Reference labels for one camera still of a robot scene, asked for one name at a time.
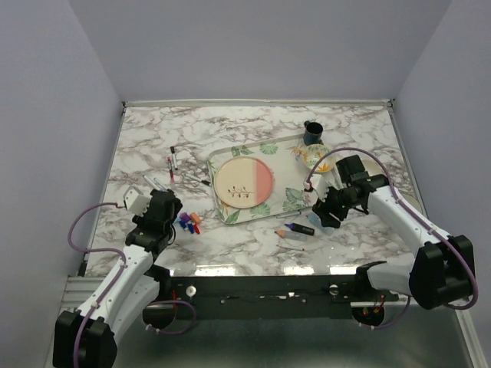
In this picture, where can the orange highlighter cap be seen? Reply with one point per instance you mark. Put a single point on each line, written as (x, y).
(195, 218)

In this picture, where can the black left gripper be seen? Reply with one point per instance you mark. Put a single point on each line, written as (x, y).
(178, 205)

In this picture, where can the blue striped white bowl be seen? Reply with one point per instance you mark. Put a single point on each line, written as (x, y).
(413, 202)

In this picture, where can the purple capped marker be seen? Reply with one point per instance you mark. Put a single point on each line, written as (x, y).
(300, 229)

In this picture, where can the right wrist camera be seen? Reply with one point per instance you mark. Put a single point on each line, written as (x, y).
(318, 184)

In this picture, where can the aluminium frame rail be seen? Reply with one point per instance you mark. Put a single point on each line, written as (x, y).
(78, 290)

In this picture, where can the white marker black eraser cap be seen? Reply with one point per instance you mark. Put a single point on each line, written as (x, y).
(159, 183)

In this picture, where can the floral serving tray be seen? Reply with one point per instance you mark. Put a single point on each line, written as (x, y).
(283, 157)

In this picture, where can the white marker black tip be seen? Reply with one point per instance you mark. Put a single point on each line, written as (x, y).
(197, 179)

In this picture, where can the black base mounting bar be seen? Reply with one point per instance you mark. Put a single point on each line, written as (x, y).
(262, 297)

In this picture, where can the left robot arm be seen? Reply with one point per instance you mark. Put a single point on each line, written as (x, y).
(89, 336)

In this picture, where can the floral orange rimmed bowl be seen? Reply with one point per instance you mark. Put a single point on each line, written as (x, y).
(311, 155)

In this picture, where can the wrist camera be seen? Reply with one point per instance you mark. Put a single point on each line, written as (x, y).
(135, 201)
(318, 184)

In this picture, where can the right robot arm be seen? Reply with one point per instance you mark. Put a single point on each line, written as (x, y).
(442, 271)

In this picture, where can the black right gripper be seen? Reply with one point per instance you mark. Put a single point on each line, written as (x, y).
(324, 208)

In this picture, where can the white marker red cap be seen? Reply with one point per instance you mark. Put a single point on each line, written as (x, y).
(288, 248)

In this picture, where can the light blue highlighter pen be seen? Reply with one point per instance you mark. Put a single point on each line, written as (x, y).
(316, 222)

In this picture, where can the cream and pink plate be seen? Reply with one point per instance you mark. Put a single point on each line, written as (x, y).
(243, 182)

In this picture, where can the pink red pen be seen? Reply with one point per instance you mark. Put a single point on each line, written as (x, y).
(170, 169)

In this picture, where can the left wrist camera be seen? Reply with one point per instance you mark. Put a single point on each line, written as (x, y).
(135, 201)

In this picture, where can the dark blue mug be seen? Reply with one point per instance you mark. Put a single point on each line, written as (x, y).
(312, 133)

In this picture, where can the purple highlighter cap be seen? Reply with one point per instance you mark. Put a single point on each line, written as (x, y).
(185, 217)

